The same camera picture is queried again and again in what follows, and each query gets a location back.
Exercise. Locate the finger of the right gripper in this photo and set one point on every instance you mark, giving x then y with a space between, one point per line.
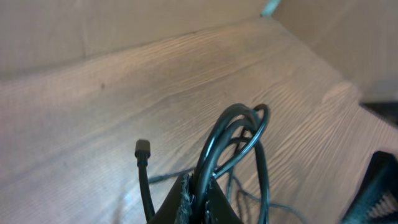
376 199

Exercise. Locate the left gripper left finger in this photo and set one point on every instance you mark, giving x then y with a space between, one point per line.
176 208

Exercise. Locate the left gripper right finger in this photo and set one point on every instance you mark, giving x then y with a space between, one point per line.
217 208

